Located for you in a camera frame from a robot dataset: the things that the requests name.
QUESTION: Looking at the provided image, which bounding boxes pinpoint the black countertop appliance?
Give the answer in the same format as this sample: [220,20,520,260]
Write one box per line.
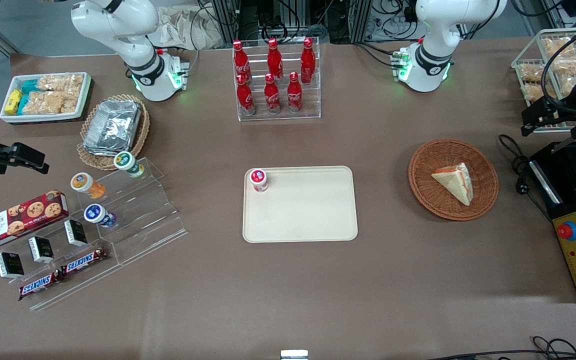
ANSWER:
[529,141,576,304]

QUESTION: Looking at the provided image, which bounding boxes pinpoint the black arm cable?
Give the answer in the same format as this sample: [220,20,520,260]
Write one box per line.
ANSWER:
[540,15,576,113]

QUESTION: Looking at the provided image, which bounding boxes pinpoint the small black box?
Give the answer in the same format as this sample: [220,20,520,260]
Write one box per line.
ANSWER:
[63,219,89,247]
[0,251,25,279]
[28,236,55,264]

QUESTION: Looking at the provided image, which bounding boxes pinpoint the red Walkers cookie box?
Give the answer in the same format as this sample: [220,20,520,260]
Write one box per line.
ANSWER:
[0,189,70,252]

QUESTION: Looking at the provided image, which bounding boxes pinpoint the blue lid yogurt cup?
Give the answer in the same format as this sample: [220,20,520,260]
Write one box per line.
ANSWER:
[83,203,117,229]

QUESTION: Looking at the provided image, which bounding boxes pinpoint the white rectangular snack bin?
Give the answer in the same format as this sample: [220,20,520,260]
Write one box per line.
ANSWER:
[0,72,93,124]

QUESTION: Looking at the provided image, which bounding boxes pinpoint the green lid yogurt cup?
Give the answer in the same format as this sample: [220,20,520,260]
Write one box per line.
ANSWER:
[113,151,145,179]

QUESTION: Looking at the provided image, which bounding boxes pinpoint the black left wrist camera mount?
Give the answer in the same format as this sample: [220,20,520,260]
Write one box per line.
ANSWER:
[543,96,576,126]

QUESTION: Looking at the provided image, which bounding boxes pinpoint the stack of foil containers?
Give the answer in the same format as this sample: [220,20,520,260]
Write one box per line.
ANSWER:
[83,99,143,156]

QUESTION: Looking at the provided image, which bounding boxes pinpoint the beige plastic tray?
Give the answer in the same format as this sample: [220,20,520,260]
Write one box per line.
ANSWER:
[242,165,359,244]

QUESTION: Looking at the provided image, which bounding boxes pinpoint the black floor cables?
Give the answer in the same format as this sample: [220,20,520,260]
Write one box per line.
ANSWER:
[428,336,576,360]

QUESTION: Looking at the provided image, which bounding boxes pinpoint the aluminium frame with cables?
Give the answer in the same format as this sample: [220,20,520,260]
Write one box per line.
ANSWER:
[210,0,419,45]

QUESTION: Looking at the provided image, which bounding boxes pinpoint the light woven oval basket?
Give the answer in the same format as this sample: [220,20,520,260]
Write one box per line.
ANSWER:
[76,94,151,171]

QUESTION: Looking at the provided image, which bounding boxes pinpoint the red cola bottle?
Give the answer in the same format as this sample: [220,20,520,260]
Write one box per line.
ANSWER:
[266,38,284,83]
[232,40,252,83]
[264,73,282,115]
[300,37,316,84]
[287,71,303,114]
[236,74,256,116]

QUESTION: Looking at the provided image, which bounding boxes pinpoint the clear rice cracker bag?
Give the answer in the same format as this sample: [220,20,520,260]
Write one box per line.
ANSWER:
[37,74,85,93]
[24,90,80,116]

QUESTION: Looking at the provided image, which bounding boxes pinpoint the beige cloth bag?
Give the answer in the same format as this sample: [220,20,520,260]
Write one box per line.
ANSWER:
[147,6,226,51]

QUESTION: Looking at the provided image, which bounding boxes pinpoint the red lid yogurt cup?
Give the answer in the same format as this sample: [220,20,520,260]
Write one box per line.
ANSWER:
[249,168,270,193]

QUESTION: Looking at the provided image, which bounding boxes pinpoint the brown round wicker basket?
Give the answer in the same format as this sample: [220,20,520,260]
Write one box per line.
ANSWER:
[408,139,500,222]

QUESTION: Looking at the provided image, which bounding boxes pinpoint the white wire rack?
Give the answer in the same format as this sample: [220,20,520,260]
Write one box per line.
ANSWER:
[511,27,576,133]

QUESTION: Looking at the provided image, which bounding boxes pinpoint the yellow snack packet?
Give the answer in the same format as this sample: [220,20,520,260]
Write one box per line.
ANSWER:
[4,89,23,115]

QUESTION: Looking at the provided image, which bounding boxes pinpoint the black power cable with plug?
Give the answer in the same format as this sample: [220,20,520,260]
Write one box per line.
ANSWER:
[498,134,554,221]

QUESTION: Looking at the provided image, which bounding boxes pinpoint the Snickers chocolate bar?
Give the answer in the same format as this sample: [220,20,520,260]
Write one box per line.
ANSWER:
[60,247,109,277]
[18,271,65,301]

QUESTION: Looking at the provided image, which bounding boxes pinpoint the orange yogurt cup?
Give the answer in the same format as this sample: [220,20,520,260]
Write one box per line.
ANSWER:
[70,172,106,200]

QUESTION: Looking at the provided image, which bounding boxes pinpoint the clear acrylic stepped stand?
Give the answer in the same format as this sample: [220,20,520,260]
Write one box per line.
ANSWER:
[10,157,189,312]

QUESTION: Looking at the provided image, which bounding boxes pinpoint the triangular sandwich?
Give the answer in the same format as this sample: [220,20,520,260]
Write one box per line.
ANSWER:
[431,162,474,207]

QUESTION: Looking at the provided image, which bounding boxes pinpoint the clear acrylic bottle rack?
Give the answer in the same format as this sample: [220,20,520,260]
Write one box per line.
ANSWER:
[232,37,322,122]

